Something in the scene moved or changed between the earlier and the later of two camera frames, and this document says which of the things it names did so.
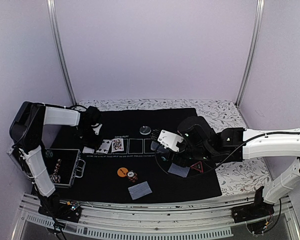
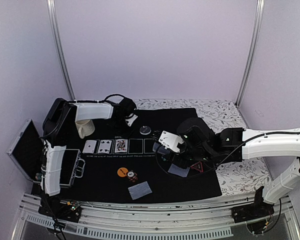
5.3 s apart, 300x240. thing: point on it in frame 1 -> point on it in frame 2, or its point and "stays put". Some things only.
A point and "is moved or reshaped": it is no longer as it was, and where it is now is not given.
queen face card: x=117 y=145 is moved or reshaped
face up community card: x=88 y=150 stays put
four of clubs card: x=104 y=146 stays put
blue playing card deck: x=156 y=146 stays put
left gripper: x=85 y=143 -> x=128 y=134
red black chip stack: x=132 y=175 stays put
